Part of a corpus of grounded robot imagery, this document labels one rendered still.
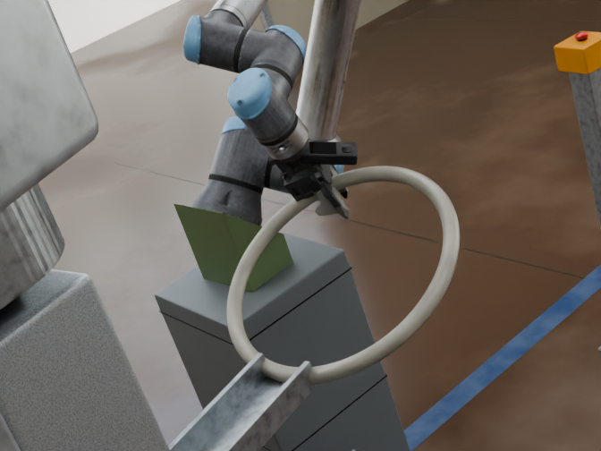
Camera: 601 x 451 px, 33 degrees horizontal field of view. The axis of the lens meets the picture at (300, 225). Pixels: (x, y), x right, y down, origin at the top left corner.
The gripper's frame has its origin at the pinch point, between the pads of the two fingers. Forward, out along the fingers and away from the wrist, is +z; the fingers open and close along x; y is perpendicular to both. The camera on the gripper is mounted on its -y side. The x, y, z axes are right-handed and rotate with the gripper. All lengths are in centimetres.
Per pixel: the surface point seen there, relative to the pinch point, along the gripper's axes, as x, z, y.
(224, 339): -12, 38, 56
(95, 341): 67, -55, 13
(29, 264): 65, -70, 12
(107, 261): -210, 163, 216
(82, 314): 66, -59, 12
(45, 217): 58, -70, 10
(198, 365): -21, 55, 75
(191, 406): -71, 130, 131
